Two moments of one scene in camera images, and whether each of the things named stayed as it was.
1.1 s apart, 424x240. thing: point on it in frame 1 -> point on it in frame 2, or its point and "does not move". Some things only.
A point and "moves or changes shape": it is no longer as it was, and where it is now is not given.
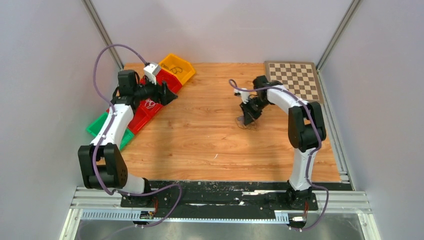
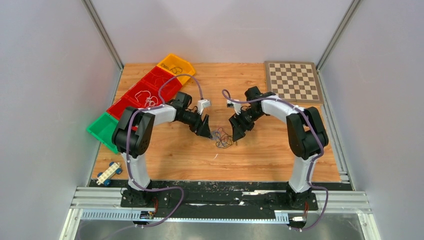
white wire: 149,103 does not move
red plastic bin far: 172,80 does not move
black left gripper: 163,95 -> 203,127
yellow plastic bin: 182,69 does not move
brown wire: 240,123 moves or changes shape
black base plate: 272,196 does not move
